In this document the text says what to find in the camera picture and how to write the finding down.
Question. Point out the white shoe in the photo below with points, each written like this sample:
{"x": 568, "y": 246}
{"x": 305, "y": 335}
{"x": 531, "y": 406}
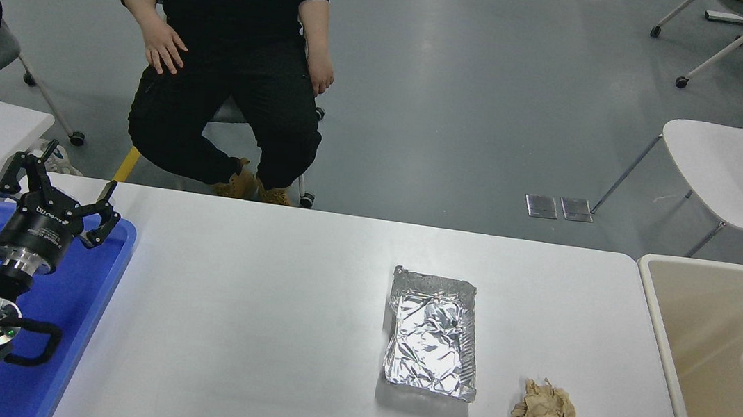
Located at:
{"x": 58, "y": 162}

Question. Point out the person's left hand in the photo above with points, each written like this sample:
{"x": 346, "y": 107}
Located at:
{"x": 320, "y": 73}

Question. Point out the metal floor plate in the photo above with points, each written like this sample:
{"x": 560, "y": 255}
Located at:
{"x": 577, "y": 209}
{"x": 542, "y": 206}

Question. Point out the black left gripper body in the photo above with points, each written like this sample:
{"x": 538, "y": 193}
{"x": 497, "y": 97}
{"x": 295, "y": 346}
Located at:
{"x": 40, "y": 227}

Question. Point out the person's right hand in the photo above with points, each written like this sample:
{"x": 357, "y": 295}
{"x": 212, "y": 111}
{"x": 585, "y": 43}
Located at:
{"x": 163, "y": 45}

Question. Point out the tan paper ball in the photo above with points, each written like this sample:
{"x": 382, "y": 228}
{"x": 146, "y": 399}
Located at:
{"x": 544, "y": 410}

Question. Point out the blue plastic tray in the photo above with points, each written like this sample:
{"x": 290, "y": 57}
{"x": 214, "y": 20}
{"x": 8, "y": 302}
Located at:
{"x": 81, "y": 301}

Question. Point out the seated person with badge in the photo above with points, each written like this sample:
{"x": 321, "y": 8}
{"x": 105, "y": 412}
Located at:
{"x": 236, "y": 46}

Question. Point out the silver foil tray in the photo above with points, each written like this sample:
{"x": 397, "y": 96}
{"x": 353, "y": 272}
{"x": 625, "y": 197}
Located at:
{"x": 434, "y": 334}

